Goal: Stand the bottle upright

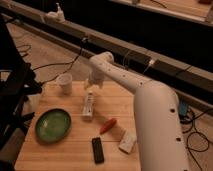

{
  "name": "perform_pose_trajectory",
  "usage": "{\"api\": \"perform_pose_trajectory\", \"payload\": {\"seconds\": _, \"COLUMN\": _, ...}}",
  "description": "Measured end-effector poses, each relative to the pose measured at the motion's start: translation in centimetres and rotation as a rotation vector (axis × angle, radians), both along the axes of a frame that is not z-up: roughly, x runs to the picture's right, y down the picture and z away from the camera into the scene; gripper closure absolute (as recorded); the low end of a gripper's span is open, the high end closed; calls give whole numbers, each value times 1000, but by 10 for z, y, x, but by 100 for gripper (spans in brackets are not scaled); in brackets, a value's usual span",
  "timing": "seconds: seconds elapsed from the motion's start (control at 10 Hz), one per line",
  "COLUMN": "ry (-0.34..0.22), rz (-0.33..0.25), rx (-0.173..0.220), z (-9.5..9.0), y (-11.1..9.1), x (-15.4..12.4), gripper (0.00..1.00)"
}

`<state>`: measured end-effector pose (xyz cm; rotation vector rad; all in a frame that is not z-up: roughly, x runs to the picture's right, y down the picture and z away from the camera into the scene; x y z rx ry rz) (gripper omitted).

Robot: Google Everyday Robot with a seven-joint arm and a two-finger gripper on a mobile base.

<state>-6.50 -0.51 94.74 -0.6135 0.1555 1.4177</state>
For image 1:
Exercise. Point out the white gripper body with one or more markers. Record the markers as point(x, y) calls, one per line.
point(96, 77)

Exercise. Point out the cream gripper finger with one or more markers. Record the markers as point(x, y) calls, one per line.
point(87, 84)

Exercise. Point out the white bottle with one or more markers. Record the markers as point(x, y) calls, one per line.
point(87, 113)

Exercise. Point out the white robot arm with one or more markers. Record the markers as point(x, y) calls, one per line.
point(155, 105)

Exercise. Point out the black equipment stand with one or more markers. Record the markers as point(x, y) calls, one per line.
point(20, 83)

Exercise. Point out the white paper cup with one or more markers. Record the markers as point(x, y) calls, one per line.
point(65, 82)

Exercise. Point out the orange carrot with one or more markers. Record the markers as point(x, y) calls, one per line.
point(107, 125)

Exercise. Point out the black remote control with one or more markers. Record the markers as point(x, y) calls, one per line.
point(97, 150)

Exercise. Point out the white sponge block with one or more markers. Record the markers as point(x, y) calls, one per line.
point(127, 142)

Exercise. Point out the blue power box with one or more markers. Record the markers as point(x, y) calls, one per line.
point(183, 108)

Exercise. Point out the white object on rail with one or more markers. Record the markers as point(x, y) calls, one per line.
point(58, 15)

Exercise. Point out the long metal rail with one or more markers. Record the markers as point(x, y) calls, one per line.
point(168, 48)

